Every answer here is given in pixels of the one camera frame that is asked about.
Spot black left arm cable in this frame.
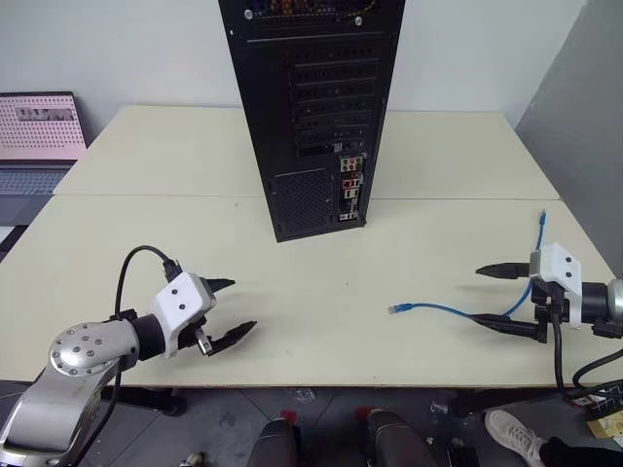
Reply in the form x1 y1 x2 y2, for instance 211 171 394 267
96 245 184 434

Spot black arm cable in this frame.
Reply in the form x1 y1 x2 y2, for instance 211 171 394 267
548 284 623 398
96 245 184 434

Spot black computer tower case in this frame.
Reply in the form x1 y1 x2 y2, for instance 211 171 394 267
217 0 407 243

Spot black trouser leg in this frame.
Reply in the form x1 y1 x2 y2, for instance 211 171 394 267
537 436 623 467

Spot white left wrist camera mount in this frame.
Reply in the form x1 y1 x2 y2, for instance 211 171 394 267
153 271 218 360

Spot grey partition panel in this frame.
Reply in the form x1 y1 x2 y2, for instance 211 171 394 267
514 0 623 279

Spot blue ethernet cable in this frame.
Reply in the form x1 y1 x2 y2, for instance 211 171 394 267
387 209 549 323

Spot dark rounded shape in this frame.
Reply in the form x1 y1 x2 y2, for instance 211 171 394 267
363 409 440 467
249 418 301 467

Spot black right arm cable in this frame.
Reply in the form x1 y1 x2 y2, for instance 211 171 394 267
548 284 623 398

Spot laptop with pink screen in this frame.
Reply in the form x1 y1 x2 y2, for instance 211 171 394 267
0 90 90 239

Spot tan cardboard box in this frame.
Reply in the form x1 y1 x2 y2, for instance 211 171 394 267
567 383 623 440

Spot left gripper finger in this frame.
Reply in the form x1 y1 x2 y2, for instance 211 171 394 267
206 319 259 357
202 276 238 297

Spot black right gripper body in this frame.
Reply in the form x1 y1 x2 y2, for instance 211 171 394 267
530 279 571 344

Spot white sneaker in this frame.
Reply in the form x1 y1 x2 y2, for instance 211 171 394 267
484 409 547 461

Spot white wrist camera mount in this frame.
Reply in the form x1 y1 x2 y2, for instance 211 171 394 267
153 271 218 360
529 242 584 330

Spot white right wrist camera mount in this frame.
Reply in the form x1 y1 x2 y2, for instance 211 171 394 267
529 242 584 330

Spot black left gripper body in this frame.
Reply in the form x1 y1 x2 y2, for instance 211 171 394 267
177 304 218 359

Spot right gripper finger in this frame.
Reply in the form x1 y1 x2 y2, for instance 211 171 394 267
474 261 531 280
468 313 549 344

